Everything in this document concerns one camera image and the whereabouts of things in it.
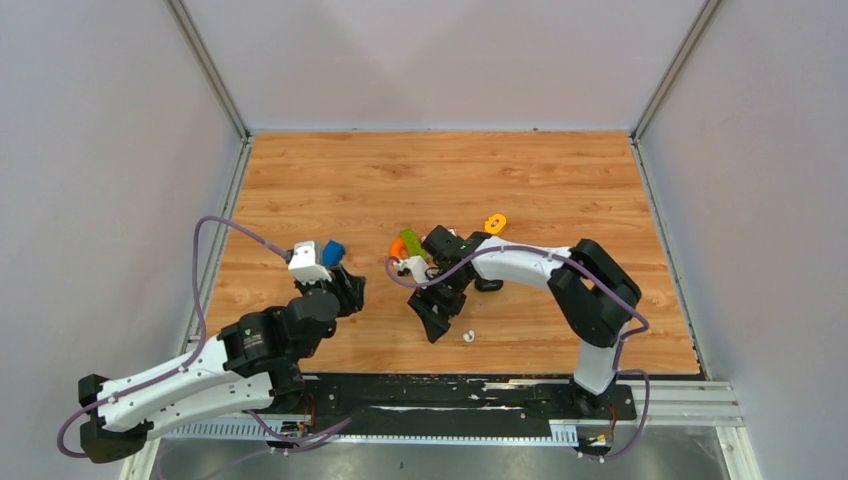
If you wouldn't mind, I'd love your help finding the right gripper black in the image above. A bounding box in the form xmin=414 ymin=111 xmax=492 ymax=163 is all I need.
xmin=409 ymin=269 xmax=472 ymax=342

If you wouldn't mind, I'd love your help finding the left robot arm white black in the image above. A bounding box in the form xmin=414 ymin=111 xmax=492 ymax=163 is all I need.
xmin=78 ymin=265 xmax=366 ymax=464

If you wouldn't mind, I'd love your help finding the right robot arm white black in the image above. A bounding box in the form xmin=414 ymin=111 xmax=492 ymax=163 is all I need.
xmin=386 ymin=226 xmax=642 ymax=418

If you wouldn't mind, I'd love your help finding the blue toy block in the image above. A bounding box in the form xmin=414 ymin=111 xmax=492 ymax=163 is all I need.
xmin=321 ymin=240 xmax=346 ymax=267

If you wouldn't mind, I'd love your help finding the green toy block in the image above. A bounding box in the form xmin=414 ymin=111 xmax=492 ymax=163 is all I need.
xmin=399 ymin=228 xmax=428 ymax=259

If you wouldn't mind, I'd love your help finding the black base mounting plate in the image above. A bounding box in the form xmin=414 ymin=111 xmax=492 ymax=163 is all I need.
xmin=262 ymin=373 xmax=637 ymax=434

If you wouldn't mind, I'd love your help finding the yellow traffic light toy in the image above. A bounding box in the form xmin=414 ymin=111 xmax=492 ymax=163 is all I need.
xmin=483 ymin=213 xmax=508 ymax=236

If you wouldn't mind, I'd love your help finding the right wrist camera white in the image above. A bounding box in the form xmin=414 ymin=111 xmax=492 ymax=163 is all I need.
xmin=393 ymin=256 xmax=430 ymax=284

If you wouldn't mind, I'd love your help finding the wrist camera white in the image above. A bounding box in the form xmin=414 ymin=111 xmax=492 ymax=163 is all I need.
xmin=393 ymin=256 xmax=430 ymax=284
xmin=287 ymin=240 xmax=332 ymax=285

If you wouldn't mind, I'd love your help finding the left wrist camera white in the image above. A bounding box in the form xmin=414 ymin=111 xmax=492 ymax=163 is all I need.
xmin=287 ymin=240 xmax=332 ymax=285

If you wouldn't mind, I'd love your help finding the orange ring toy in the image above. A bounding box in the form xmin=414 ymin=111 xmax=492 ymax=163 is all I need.
xmin=388 ymin=237 xmax=409 ymax=261

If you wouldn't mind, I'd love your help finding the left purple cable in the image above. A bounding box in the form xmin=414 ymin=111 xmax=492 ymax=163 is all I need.
xmin=56 ymin=215 xmax=354 ymax=480

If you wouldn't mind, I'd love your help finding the white slotted cable duct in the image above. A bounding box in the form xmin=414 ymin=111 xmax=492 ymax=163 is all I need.
xmin=164 ymin=417 xmax=579 ymax=447

